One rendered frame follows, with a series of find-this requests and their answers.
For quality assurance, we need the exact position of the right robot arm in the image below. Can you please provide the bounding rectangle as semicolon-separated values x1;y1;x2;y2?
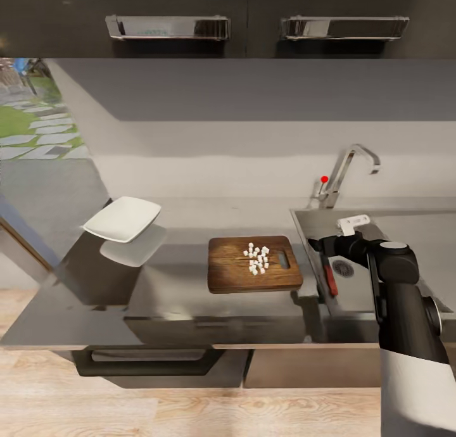
308;215;456;437

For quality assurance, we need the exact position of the parer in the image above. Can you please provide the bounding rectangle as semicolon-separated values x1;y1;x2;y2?
321;253;338;296

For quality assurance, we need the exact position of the cutting board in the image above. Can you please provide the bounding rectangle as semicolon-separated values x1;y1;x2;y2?
207;236;304;291

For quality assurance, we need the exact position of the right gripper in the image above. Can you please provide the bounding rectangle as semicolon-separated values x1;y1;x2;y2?
308;231;364;261

